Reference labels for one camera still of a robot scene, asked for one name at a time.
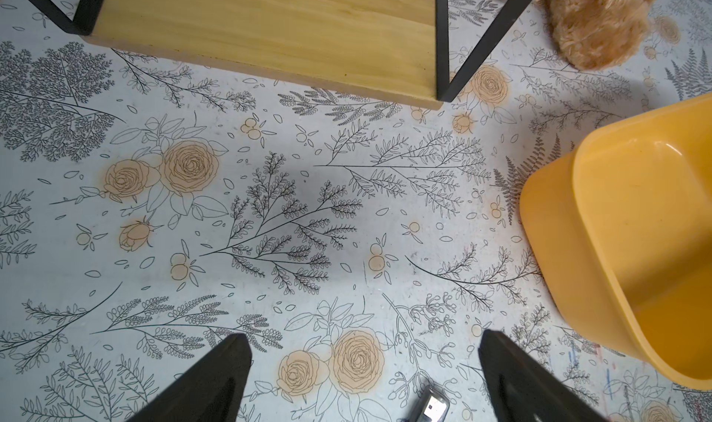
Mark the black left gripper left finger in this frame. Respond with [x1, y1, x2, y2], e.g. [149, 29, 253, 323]
[131, 334, 252, 421]

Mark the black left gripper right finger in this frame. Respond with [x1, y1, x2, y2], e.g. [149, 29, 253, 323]
[478, 330, 604, 422]

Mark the yellow plastic storage box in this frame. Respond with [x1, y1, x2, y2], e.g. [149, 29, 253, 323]
[519, 95, 711, 390]

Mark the brown teddy bear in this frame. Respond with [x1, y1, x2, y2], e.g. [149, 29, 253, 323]
[534, 0, 656, 71]

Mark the wooden shelf black metal frame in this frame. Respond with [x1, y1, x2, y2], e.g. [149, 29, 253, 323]
[28, 0, 534, 110]

